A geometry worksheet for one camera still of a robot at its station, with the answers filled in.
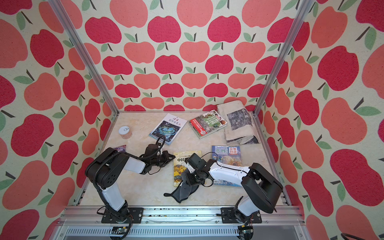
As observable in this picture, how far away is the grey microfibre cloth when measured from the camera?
0.78 metres

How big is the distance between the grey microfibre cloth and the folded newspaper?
40 cm

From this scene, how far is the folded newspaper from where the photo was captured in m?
1.00
